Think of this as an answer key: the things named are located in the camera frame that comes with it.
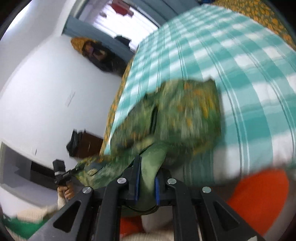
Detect green landscape print garment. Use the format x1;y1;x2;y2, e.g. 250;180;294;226
74;79;221;215

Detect hanging dark clothes with hat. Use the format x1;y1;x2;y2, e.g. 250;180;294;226
71;37;127;76

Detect person's left hand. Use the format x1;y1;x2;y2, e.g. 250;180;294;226
57;182;75;200

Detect dark wooden cabinet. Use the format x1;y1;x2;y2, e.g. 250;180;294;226
66;130;103;159

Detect orange trousers of person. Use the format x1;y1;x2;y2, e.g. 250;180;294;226
120;169;289;240

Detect teal white plaid blanket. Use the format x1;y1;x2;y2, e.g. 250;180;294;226
104;4;296;186

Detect grey blue curtain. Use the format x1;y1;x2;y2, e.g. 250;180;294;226
63;1;198;61

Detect orange floral bedsheet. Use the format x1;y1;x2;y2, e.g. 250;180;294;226
99;0;296;156

